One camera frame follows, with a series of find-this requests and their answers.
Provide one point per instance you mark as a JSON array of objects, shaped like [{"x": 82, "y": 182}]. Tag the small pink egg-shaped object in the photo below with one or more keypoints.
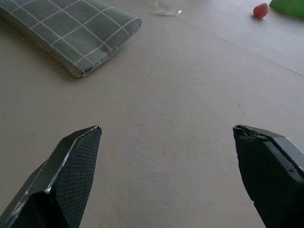
[{"x": 260, "y": 10}]

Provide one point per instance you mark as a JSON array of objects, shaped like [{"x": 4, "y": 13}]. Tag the green block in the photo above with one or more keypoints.
[{"x": 288, "y": 7}]

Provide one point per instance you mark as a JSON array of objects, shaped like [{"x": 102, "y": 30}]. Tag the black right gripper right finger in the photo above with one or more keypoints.
[{"x": 268, "y": 178}]

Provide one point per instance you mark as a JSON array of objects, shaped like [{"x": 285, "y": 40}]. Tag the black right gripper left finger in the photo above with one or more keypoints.
[{"x": 71, "y": 178}]

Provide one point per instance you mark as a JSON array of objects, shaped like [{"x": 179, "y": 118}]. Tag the grey checked fabric pouch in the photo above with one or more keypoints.
[{"x": 71, "y": 31}]

